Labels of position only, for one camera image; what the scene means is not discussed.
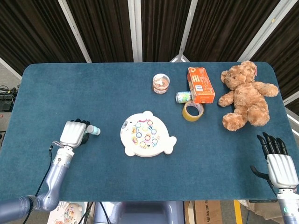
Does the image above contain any blue table cloth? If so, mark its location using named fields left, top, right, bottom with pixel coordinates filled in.
left=0, top=61, right=299, bottom=203

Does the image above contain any mint green toy hammer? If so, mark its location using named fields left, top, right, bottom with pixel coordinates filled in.
left=85, top=125, right=101, bottom=136

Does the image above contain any green printed drink can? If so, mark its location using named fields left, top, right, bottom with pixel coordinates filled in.
left=175, top=91, right=193, bottom=104

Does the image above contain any brown cardboard box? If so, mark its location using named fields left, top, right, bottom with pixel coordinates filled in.
left=184, top=200, right=222, bottom=224

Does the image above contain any white partition post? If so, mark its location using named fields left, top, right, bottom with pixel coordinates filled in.
left=58, top=0, right=92, bottom=63
left=238, top=0, right=288, bottom=63
left=169, top=0, right=199, bottom=63
left=127, top=0, right=143, bottom=63

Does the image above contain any clear jar with orange contents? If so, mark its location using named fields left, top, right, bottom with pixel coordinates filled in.
left=152, top=73, right=171, bottom=95

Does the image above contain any white whack-a-mole toy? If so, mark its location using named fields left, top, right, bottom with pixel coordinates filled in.
left=120, top=111, right=178, bottom=158

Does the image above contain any black cable bundle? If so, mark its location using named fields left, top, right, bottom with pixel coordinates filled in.
left=0, top=85, right=19, bottom=112

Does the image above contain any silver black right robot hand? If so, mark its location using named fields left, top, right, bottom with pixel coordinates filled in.
left=249, top=132, right=297, bottom=189

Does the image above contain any orange carton box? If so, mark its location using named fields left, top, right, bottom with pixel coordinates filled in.
left=186, top=66, right=215, bottom=104

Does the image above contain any yellow packing tape roll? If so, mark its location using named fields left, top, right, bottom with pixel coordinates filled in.
left=182, top=101, right=205, bottom=122

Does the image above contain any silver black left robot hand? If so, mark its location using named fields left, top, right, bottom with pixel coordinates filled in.
left=59, top=119, right=91, bottom=149

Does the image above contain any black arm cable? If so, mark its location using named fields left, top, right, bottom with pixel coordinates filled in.
left=23, top=140, right=62, bottom=224

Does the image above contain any grey robot torso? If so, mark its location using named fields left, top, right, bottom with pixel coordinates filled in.
left=93, top=201, right=185, bottom=224

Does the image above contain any brown teddy bear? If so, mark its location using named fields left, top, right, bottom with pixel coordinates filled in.
left=217, top=60, right=279, bottom=132

